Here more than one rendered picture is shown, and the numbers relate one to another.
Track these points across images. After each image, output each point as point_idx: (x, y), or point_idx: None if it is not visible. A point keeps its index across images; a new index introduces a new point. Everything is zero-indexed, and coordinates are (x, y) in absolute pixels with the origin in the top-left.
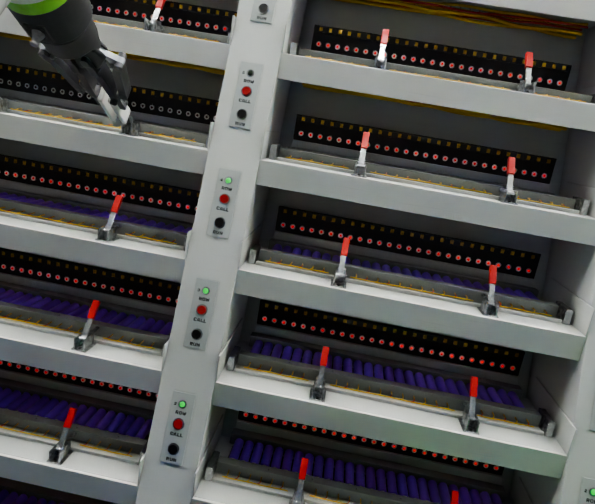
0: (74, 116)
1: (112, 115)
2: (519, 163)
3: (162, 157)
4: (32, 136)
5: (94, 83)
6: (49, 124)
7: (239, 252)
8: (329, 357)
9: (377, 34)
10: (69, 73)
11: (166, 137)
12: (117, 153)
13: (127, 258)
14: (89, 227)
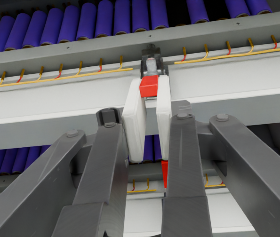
0: (27, 66)
1: (145, 120)
2: None
3: (241, 115)
4: None
5: (123, 165)
6: (8, 125)
7: None
8: None
9: None
10: (51, 226)
11: (217, 54)
12: (151, 129)
13: (215, 236)
14: (128, 182)
